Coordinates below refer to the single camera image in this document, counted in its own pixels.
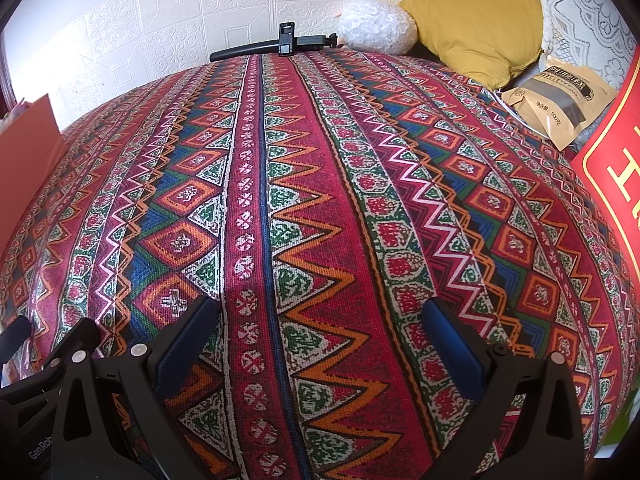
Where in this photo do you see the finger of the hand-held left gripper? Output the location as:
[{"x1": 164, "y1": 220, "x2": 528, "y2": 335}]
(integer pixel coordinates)
[{"x1": 0, "y1": 316, "x2": 34, "y2": 362}]

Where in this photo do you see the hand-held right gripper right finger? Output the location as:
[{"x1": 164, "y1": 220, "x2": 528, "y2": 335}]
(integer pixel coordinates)
[{"x1": 423, "y1": 298, "x2": 587, "y2": 480}]

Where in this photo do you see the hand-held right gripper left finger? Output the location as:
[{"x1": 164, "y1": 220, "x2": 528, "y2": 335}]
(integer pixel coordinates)
[{"x1": 50, "y1": 294, "x2": 221, "y2": 480}]

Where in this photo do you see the orange cardboard box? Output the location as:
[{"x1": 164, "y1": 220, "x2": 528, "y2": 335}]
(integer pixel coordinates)
[{"x1": 0, "y1": 92, "x2": 69, "y2": 257}]

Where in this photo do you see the red patterned woven blanket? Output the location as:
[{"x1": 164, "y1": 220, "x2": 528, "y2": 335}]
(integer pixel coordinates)
[{"x1": 0, "y1": 50, "x2": 640, "y2": 480}]

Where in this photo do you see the red box with gold print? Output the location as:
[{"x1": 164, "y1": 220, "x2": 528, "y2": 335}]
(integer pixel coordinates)
[{"x1": 570, "y1": 52, "x2": 640, "y2": 342}]

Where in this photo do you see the kraft paper bag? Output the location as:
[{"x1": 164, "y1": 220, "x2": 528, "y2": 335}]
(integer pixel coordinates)
[{"x1": 500, "y1": 55, "x2": 619, "y2": 151}]

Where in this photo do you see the yellow pillow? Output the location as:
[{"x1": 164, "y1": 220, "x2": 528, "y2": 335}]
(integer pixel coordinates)
[{"x1": 398, "y1": 0, "x2": 545, "y2": 92}]

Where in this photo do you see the bubble wrap bundle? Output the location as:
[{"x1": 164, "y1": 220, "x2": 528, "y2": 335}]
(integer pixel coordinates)
[{"x1": 336, "y1": 0, "x2": 419, "y2": 56}]

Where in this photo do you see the white lace cloth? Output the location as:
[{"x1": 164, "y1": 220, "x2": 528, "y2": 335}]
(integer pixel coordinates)
[{"x1": 530, "y1": 0, "x2": 640, "y2": 92}]

